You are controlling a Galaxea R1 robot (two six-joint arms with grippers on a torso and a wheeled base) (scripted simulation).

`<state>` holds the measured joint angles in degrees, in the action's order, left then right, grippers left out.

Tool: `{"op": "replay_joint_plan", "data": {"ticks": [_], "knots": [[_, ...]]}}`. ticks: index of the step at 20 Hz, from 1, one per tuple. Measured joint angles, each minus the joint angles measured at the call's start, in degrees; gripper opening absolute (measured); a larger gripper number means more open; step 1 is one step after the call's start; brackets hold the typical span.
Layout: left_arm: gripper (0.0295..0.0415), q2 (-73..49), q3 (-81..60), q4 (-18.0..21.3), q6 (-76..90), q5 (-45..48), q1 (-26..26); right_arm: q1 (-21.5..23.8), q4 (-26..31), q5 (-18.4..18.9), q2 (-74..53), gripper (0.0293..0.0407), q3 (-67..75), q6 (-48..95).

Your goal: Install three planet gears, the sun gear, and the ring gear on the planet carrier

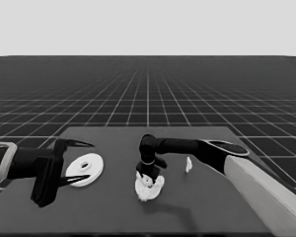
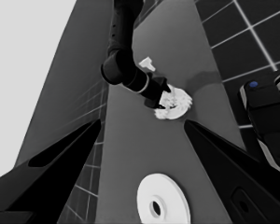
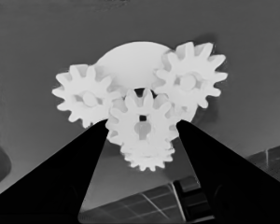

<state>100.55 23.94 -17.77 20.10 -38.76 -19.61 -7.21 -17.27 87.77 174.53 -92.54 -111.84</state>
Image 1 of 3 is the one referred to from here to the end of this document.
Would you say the white round carrier with pins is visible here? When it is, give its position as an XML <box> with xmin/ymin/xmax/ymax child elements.
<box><xmin>134</xmin><ymin>174</ymin><xmax>166</xmax><ymax>202</ymax></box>

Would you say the small thin white T-shaped piece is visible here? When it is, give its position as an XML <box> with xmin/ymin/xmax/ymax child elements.
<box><xmin>185</xmin><ymin>156</ymin><xmax>193</xmax><ymax>175</ymax></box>

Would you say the large thick white disc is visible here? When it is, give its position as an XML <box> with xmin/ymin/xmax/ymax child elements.
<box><xmin>65</xmin><ymin>152</ymin><xmax>105</xmax><ymax>188</ymax></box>

